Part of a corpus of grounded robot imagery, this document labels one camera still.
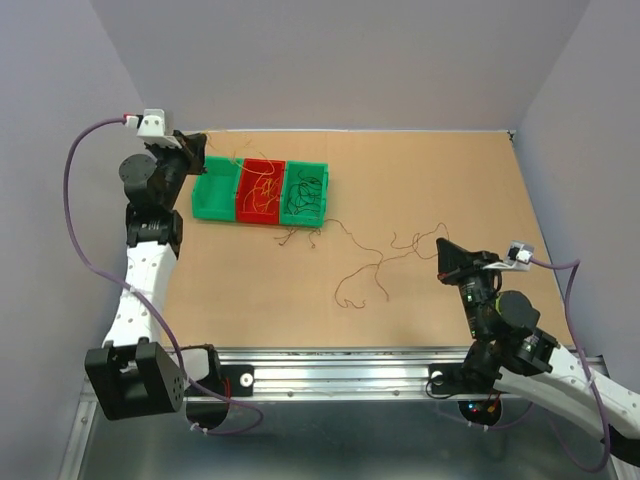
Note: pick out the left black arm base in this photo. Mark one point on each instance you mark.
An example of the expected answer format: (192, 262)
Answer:
(234, 380)

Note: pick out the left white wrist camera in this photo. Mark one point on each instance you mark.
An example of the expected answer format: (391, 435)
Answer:
(151, 123)

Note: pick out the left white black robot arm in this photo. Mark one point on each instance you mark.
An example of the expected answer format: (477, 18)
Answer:
(132, 374)

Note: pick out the green plastic bin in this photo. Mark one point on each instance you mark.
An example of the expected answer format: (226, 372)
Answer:
(214, 193)
(304, 196)

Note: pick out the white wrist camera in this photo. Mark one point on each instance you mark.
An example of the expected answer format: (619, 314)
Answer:
(518, 258)
(151, 123)

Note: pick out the red plastic bin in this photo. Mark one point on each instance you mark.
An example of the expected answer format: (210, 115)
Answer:
(259, 191)

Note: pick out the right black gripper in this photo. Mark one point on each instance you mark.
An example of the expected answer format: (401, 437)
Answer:
(454, 261)

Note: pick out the aluminium frame rail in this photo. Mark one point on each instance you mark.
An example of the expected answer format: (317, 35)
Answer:
(346, 313)

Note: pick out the near green plastic bin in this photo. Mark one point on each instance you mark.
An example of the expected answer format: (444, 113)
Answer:
(214, 193)

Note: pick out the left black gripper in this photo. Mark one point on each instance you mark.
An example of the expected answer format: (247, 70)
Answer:
(195, 145)

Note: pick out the far green plastic bin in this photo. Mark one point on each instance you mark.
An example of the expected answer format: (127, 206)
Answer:
(304, 196)

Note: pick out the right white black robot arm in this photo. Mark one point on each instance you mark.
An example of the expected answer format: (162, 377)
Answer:
(510, 353)

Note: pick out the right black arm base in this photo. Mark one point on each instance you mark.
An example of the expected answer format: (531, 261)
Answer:
(476, 374)

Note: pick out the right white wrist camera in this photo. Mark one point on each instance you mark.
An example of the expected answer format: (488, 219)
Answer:
(518, 258)

